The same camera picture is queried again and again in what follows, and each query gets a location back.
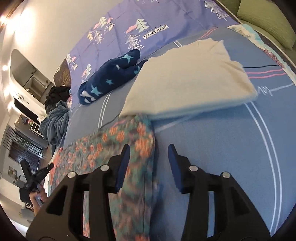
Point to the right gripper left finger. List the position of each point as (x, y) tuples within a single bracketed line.
[(61, 217)]

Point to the floral teal orange garment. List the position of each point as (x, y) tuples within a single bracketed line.
[(131, 207)]

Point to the black clothes pile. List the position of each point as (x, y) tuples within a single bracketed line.
[(56, 94)]

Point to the person left hand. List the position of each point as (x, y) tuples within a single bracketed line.
[(37, 196)]

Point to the white shelf rack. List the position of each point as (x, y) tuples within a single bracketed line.
[(35, 128)]

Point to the blue-grey crumpled blanket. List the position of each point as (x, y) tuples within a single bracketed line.
[(54, 126)]

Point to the grey-blue bed sheet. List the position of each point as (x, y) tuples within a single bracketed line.
[(255, 142)]

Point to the dark patterned pillow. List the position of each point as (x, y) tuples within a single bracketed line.
[(62, 75)]

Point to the cream folded garment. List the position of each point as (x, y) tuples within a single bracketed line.
[(196, 78)]

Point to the navy star fleece garment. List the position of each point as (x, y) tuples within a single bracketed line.
[(111, 75)]

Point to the purple tree-print quilt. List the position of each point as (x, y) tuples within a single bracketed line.
[(143, 25)]

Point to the green cushion near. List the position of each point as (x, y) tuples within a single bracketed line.
[(268, 16)]

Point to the green cushion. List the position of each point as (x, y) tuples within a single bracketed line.
[(231, 4), (268, 16)]

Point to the green cushion far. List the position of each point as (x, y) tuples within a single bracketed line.
[(231, 4)]

